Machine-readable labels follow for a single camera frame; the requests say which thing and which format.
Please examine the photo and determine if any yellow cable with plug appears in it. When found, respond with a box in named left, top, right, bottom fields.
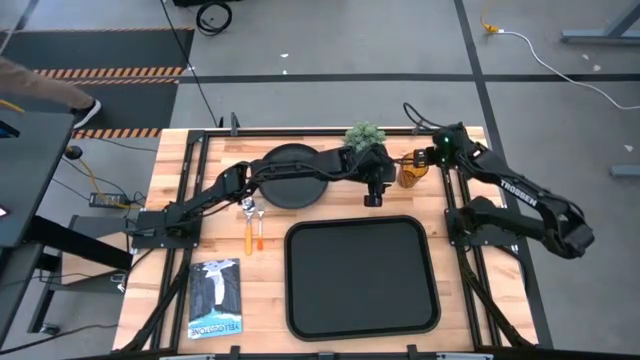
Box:
left=479, top=0, right=501, bottom=35

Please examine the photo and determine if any black round plate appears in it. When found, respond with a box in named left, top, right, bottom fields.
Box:
left=258, top=143, right=330, bottom=210

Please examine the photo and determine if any Yellowstone waterfall booklet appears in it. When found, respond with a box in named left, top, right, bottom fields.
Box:
left=187, top=257, right=244, bottom=341

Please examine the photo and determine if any orange-handled metal fork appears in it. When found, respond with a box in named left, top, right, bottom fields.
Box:
left=255, top=203, right=266, bottom=252

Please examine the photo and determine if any black rectangular tray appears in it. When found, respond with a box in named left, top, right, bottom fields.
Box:
left=283, top=215, right=442, bottom=343

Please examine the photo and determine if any person's shoe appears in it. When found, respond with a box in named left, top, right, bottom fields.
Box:
left=69, top=98, right=103, bottom=130

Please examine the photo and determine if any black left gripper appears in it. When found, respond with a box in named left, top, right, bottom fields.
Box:
left=357, top=143, right=398, bottom=208

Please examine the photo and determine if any grey metal table leg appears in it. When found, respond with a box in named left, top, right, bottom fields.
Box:
left=559, top=0, right=640, bottom=46

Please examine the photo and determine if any black power adapter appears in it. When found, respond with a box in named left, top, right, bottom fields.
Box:
left=88, top=192, right=129, bottom=209

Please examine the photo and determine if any person's leg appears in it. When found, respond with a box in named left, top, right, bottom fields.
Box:
left=0, top=57, right=96, bottom=109

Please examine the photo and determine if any amber translucent cup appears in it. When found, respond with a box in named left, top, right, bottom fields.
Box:
left=397, top=151, right=430, bottom=190

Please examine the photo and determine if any black metal table frame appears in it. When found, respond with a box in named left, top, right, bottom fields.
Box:
left=119, top=125, right=539, bottom=360

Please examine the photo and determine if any small green artificial plant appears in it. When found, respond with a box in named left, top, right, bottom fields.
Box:
left=343, top=121, right=388, bottom=153

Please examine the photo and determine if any grey metal foot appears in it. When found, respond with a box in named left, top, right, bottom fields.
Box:
left=609, top=164, right=640, bottom=179

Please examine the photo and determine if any white floor cable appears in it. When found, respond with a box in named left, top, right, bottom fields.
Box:
left=497, top=29, right=640, bottom=111

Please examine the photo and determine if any coiled black cable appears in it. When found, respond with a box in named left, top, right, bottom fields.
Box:
left=195, top=1, right=234, bottom=37

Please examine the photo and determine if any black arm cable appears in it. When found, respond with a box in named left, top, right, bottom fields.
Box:
left=402, top=102, right=446, bottom=134

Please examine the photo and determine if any long black floor cable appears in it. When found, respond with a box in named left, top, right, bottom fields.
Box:
left=159, top=0, right=224, bottom=129

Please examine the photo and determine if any orange-handled metal spoon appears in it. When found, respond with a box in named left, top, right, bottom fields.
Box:
left=241, top=196, right=257, bottom=257

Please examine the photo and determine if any black desk leg frame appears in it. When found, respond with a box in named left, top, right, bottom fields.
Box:
left=0, top=214, right=134, bottom=346

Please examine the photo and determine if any black hazard-striped floor mat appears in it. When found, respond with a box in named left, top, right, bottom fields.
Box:
left=0, top=27, right=195, bottom=79
left=64, top=78, right=180, bottom=140

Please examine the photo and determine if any black desk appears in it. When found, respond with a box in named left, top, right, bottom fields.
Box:
left=0, top=109, right=76, bottom=249

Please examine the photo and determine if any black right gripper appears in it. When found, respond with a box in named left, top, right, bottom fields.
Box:
left=401, top=145, right=441, bottom=170

